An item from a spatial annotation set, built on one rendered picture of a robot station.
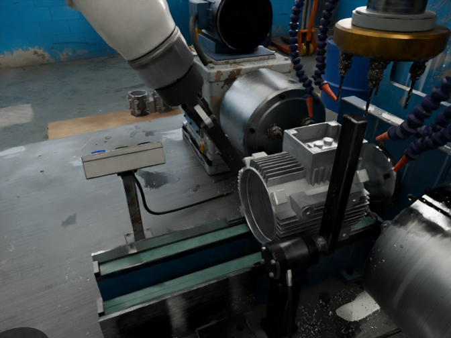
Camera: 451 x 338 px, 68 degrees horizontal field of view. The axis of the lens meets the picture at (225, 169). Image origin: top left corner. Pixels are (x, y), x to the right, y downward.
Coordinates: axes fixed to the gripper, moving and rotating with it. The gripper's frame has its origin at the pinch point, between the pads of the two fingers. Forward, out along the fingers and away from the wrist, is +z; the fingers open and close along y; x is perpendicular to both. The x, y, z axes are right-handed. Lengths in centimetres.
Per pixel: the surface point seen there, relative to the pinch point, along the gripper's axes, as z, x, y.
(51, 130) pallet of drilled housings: 51, 102, 248
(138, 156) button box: -4.6, 15.7, 13.9
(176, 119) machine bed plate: 31, 6, 87
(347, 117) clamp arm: -8.1, -15.2, -18.8
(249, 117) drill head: 6.0, -10.2, 16.1
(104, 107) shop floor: 88, 68, 322
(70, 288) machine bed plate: 8.3, 46.4, 6.9
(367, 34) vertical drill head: -10.6, -27.6, -9.4
